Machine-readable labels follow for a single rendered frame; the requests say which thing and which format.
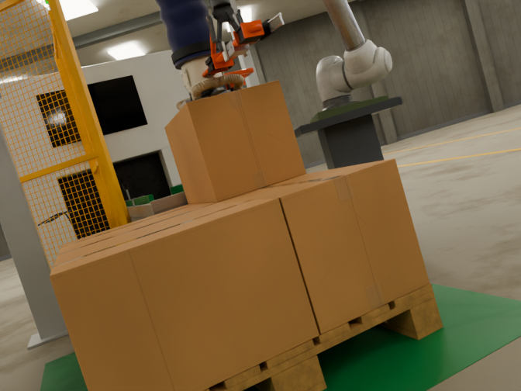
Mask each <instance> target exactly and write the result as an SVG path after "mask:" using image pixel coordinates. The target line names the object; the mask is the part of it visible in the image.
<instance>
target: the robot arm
mask: <svg viewBox="0 0 521 391"><path fill-rule="evenodd" d="M208 1H209V4H210V7H211V10H212V14H211V15H207V16H206V18H205V19H206V21H207V23H208V24H209V32H210V36H211V41H212V43H216V44H217V45H218V47H219V51H220V53H221V52H223V57H224V60H225V62H227V61H228V60H229V57H228V54H227V51H226V47H225V44H224V41H222V25H223V23H225V22H228V23H229V24H230V25H231V26H232V27H233V29H234V30H236V29H237V28H238V27H239V26H238V25H237V23H236V21H235V19H234V18H233V13H234V14H235V16H236V19H237V21H238V23H239V25H240V24H241V23H242V22H244V21H243V17H242V16H241V10H240V9H238V10H233V8H232V7H231V4H230V0H208ZM322 2H323V4H324V6H325V8H326V11H327V12H328V14H329V16H330V18H331V21H332V23H333V25H334V27H335V29H336V31H337V33H338V35H339V37H340V39H341V41H342V43H343V45H344V47H345V49H346V50H345V52H344V56H343V57H344V61H343V59H342V58H341V57H338V56H329V57H325V58H323V59H322V60H321V61H320V62H319V63H318V65H317V69H316V82H317V86H318V90H319V95H320V98H321V100H322V104H323V111H324V110H327V109H333V108H336V107H340V106H345V105H349V104H352V103H355V102H359V101H353V99H352V97H351V94H350V92H352V91H353V90H354V89H357V88H363V87H365V86H369V85H372V84H374V83H376V82H378V81H380V80H381V79H382V78H384V77H385V76H387V75H388V73H389V72H390V70H391V69H392V57H391V55H390V53H389V52H388V51H387V50H386V49H385V48H382V47H376V46H375V45H374V44H373V43H372V41H370V40H367V39H365V38H364V37H363V34H362V32H361V30H360V28H359V26H358V24H357V21H356V19H355V18H354V15H353V13H352V11H351V9H350V6H349V5H348V3H347V0H322ZM213 18H214V19H216V20H217V39H216V33H215V29H214V25H213V21H212V20H213ZM221 41H222V42H221Z"/></svg>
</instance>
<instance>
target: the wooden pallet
mask: <svg viewBox="0 0 521 391"><path fill-rule="evenodd" d="M376 325H378V326H381V327H385V328H387V329H389V330H393V331H395V332H398V333H400V334H404V335H406V336H409V337H412V338H415V339H417V340H419V339H421V338H423V337H425V336H427V335H429V334H431V333H433V332H435V331H436V330H439V329H440V328H442V327H443V324H442V321H441V318H440V313H439V310H438V307H437V304H436V299H435V296H434V292H433V287H432V285H431V283H429V284H427V285H425V286H423V287H421V288H419V289H417V290H414V291H412V292H410V293H408V294H406V295H404V296H402V297H399V298H397V299H395V300H393V301H391V302H390V303H386V304H385V305H383V306H380V307H378V308H377V309H375V310H372V311H370V312H368V313H366V314H364V315H362V316H360V317H357V318H355V319H353V320H351V321H349V322H347V323H345V324H342V325H340V326H338V327H336V328H334V329H332V330H329V331H327V332H326V333H324V334H319V336H318V337H314V338H313V339H311V340H309V341H307V342H305V343H303V344H300V345H298V346H296V347H294V348H292V349H290V350H288V351H285V352H283V353H281V354H279V355H277V356H275V357H273V358H270V359H268V360H267V361H265V362H262V363H260V364H258V365H255V366H254V367H252V368H250V369H248V370H246V371H243V372H241V373H239V374H237V375H235V376H233V377H231V378H228V379H226V380H224V381H222V382H220V383H218V384H215V385H214V386H211V387H209V388H208V389H205V390H203V391H243V390H245V389H247V388H249V387H251V386H255V387H257V388H258V389H259V390H260V391H322V390H324V389H326V388H327V387H326V383H325V381H324V378H323V373H322V370H321V367H320V364H319V359H318V357H317V354H318V353H320V352H322V351H325V350H327V349H329V348H331V347H333V346H335V345H337V344H339V343H341V342H343V341H345V340H347V339H349V338H351V337H353V336H355V335H357V334H360V333H362V332H364V331H366V330H368V329H370V328H372V327H374V326H376Z"/></svg>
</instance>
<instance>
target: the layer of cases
mask: <svg viewBox="0 0 521 391"><path fill-rule="evenodd" d="M50 281H51V284H52V286H53V290H54V292H55V295H56V297H57V301H58V304H59V307H60V311H61V313H62V316H63V318H64V322H65V324H66V327H67V331H68V333H69V336H70V339H71V343H72V345H73V348H74V352H75V354H76V356H77V359H78V363H79V365H80V368H81V372H82V375H83V377H84V380H85V384H86V386H87V388H88V391H203V390H205V389H208V388H209V387H211V386H214V385H215V384H218V383H220V382H222V381H224V380H226V379H228V378H231V377H233V376H235V375H237V374H239V373H241V372H243V371H246V370H248V369H250V368H252V367H254V366H255V365H258V364H260V363H262V362H265V361H267V360H268V359H270V358H273V357H275V356H277V355H279V354H281V353H283V352H285V351H288V350H290V349H292V348H294V347H296V346H298V345H300V344H303V343H305V342H307V341H309V340H311V339H313V338H314V337H318V336H319V334H324V333H326V332H327V331H329V330H332V329H334V328H336V327H338V326H340V325H342V324H345V323H347V322H349V321H351V320H353V319H355V318H357V317H360V316H362V315H364V314H366V313H368V312H370V311H372V310H375V309H377V308H378V307H380V306H383V305H385V304H386V303H390V302H391V301H393V300H395V299H397V298H399V297H402V296H404V295H406V294H408V293H410V292H412V291H414V290H417V289H419V288H421V287H423V286H425V285H427V284H429V283H430V281H429V278H428V275H427V272H426V267H425V264H424V261H423V256H422V253H421V250H420V247H419V242H418V239H417V236H416V231H415V228H414V225H413V222H412V217H411V214H410V211H409V206H408V203H407V200H406V197H405V192H404V189H403V186H402V181H401V178H400V175H399V170H398V167H397V164H396V161H395V159H394V158H392V159H387V160H383V161H374V162H370V163H365V164H357V165H352V166H347V167H343V168H334V169H330V170H325V171H317V172H313V173H308V174H304V175H300V176H297V177H294V178H290V179H288V180H285V181H283V182H279V183H276V184H273V185H269V186H266V187H263V188H261V189H257V190H254V191H252V192H248V193H245V194H242V195H238V196H235V197H233V198H230V199H226V200H223V201H221V202H207V203H193V204H188V205H186V206H180V207H178V208H175V209H171V210H168V211H166V212H163V213H158V214H156V215H153V216H149V217H147V218H144V219H141V220H137V221H134V222H132V223H128V224H125V225H122V226H120V227H115V228H112V229H110V230H106V231H103V232H101V233H98V234H93V235H91V236H88V237H84V238H81V239H79V240H75V241H72V242H69V243H66V244H63V245H62V247H61V249H60V252H59V254H58V256H57V260H56V261H55V264H54V266H53V269H52V271H51V273H50Z"/></svg>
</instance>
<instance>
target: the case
mask: <svg viewBox="0 0 521 391"><path fill-rule="evenodd" d="M165 132H166V134H167V138H168V141H169V144H170V147H171V151H172V154H173V156H174V161H175V164H176V166H177V169H178V174H179V176H180V179H181V183H182V186H183V189H184V191H185V195H186V198H187V201H188V204H193V203H207V202H221V201H223V200H226V199H230V198H233V197H235V196H239V195H242V194H245V193H248V192H252V191H254V190H257V189H261V188H263V187H266V186H269V185H273V184H276V183H279V182H283V181H285V180H288V179H290V178H294V177H297V176H300V175H304V174H306V171H305V166H304V164H303V161H302V156H301V153H300V150H299V148H298V143H297V140H296V137H295V132H294V130H293V126H292V122H291V119H290V116H289V113H288V109H287V106H286V103H285V98H284V96H283V92H282V90H281V85H280V82H279V80H277V81H271V82H268V83H264V84H261V85H255V86H252V87H249V88H243V89H240V90H236V91H232V92H227V93H223V94H220V95H214V96H211V97H208V98H204V99H199V100H195V101H192V102H187V103H186V104H185V105H184V106H183V107H182V109H181V110H180V111H179V112H178V113H177V114H176V116H175V117H174V118H173V119H172V120H171V121H170V122H169V124H167V125H166V126H165Z"/></svg>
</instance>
